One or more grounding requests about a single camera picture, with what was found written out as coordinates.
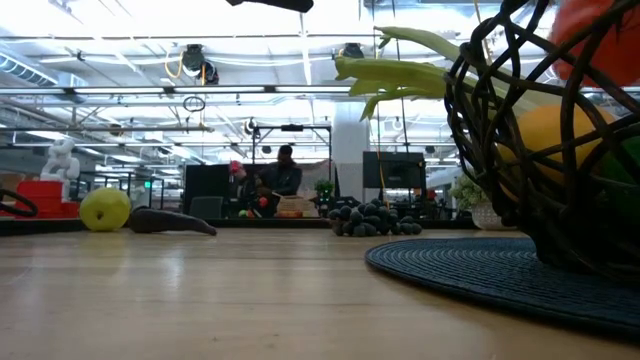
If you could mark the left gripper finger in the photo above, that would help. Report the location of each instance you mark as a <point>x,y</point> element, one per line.
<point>280,4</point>

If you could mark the green celery stalk bunch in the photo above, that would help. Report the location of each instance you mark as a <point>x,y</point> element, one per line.
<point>395,75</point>

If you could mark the dark purple grape bunch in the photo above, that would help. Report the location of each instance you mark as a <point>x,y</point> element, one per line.
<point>370,220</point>

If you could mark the dark purple eggplant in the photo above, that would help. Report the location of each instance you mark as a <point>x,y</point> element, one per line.
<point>165,222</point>

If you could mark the yellow-green apple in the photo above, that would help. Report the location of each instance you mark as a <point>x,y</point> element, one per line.
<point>105,210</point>

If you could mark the orange yellow mango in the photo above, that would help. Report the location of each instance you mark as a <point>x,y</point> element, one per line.
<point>545,130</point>

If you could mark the red bell pepper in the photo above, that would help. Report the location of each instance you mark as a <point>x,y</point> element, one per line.
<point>615,50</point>

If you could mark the dark woven twig basket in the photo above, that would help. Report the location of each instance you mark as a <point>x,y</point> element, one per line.
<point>565,240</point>

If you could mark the green avocado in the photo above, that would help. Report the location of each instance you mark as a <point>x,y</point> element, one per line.
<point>625,170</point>

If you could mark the light woven basket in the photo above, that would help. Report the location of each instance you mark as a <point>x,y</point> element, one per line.
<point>295,206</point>

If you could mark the person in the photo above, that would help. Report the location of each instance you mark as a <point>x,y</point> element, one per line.
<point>237,170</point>
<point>282,177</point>

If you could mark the pale hanging cloth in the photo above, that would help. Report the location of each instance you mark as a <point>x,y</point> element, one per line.
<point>315,172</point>

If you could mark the small green plant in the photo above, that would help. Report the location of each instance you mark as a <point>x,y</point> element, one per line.
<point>324,187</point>

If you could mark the black partition panel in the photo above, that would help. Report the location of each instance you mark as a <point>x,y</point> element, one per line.
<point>205,180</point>

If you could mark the black computer monitor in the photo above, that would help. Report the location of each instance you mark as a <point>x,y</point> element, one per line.
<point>395,170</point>

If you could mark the faux green potted plant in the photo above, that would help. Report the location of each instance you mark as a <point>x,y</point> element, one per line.
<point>467,192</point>

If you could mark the white robot figure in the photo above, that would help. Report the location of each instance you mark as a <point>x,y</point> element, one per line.
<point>60,160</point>

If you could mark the red crates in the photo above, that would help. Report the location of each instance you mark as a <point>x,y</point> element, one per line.
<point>45,197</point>

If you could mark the dark blue round woven placemat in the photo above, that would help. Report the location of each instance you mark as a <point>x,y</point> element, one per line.
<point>475,270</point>

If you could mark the black metal stand frame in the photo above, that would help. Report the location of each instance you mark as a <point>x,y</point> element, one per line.
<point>291,128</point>

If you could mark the black metal rig frame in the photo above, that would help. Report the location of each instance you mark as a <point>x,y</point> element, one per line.
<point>280,223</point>

